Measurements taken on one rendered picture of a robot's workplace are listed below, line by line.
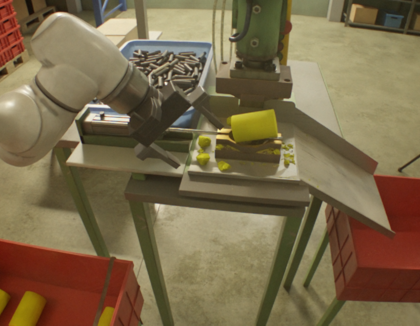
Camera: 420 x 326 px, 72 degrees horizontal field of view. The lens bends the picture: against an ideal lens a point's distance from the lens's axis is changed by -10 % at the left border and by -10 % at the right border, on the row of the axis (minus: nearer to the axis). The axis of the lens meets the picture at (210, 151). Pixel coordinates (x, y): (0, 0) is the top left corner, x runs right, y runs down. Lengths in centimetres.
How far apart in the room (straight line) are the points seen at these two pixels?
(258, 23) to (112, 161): 49
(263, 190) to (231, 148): 14
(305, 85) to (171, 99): 80
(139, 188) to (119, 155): 11
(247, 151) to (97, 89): 41
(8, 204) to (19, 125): 191
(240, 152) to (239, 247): 111
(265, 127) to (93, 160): 45
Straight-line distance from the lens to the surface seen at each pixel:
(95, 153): 89
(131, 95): 58
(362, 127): 301
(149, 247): 100
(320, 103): 122
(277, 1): 66
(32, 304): 104
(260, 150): 81
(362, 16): 591
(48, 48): 54
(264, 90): 71
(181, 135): 89
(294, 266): 159
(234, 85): 70
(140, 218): 90
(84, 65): 54
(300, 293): 176
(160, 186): 83
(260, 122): 77
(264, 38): 66
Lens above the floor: 154
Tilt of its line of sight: 39 degrees down
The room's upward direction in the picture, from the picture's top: straight up
